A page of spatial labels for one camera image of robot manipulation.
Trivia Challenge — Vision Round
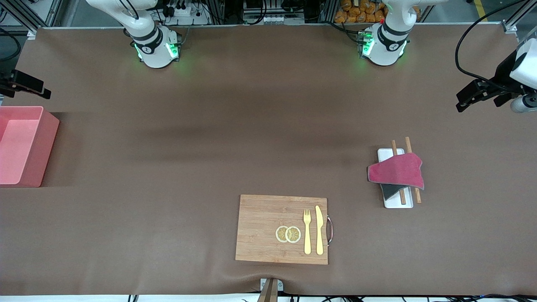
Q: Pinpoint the white power strip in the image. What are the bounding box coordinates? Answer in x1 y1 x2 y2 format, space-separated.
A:
159 3 211 26
243 13 292 25

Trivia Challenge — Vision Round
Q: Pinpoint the yellow plastic knife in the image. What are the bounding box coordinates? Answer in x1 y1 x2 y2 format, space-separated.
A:
315 205 325 255

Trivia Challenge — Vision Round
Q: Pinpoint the red and grey cloth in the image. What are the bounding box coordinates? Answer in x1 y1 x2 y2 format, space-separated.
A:
368 152 425 201

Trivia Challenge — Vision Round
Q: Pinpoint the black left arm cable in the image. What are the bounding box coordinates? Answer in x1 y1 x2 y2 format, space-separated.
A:
455 0 529 94

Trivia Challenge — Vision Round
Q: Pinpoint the pink plastic bin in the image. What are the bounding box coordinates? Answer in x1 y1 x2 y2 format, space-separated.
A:
0 106 60 188

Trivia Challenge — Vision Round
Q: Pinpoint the metal bracket with tan bar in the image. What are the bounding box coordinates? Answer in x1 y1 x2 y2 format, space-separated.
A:
257 278 284 302

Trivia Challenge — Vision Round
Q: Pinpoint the yellow plastic fork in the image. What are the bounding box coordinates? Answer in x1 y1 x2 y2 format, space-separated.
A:
303 208 312 255

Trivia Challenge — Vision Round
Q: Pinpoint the wooden cutting board, metal handle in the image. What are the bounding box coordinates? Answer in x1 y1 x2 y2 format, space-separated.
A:
235 194 334 266

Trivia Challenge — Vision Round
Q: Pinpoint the aluminium frame strut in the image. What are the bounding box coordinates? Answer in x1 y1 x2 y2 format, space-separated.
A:
0 0 63 40
502 0 537 34

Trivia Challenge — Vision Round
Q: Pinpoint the white rectangular tray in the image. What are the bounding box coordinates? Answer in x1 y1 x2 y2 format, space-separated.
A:
377 148 414 209

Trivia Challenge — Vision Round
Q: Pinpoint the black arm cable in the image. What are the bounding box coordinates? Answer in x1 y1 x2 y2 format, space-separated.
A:
0 28 22 62
455 0 529 94

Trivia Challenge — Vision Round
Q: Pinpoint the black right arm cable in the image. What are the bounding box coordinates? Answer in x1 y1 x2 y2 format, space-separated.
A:
0 28 22 62

